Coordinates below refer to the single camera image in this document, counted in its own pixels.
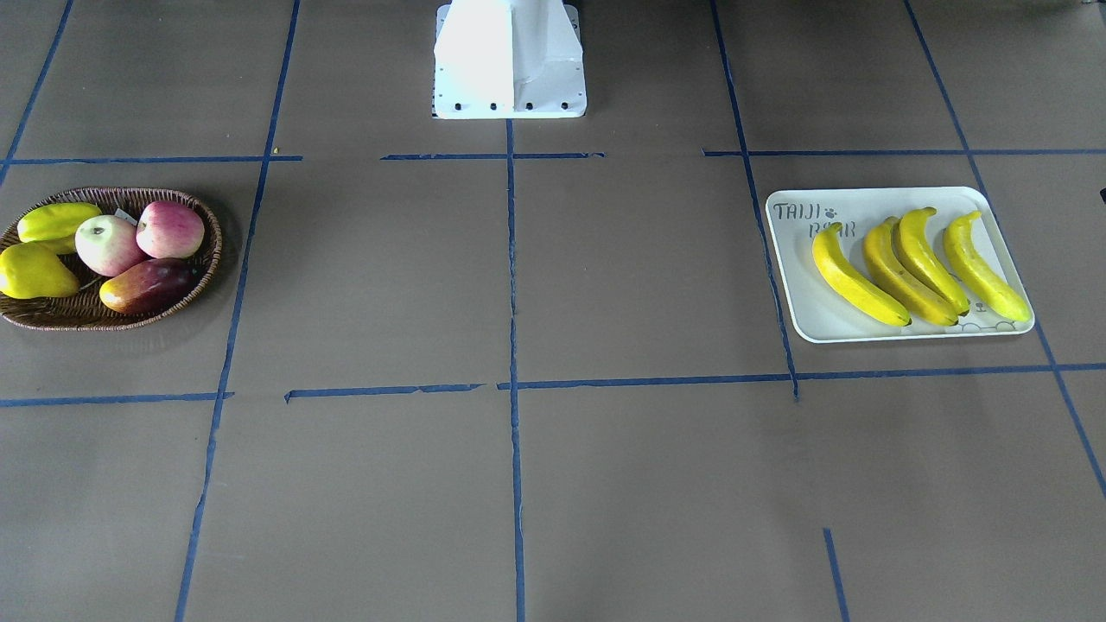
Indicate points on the yellow banana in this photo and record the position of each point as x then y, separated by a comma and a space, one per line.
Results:
849, 283
915, 252
974, 270
56, 224
893, 277

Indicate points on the white bear tray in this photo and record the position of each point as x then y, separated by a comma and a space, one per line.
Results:
820, 315

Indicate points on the purple eggplant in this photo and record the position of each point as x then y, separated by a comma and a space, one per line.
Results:
148, 287

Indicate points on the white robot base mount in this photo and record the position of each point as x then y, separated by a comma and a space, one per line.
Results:
508, 60

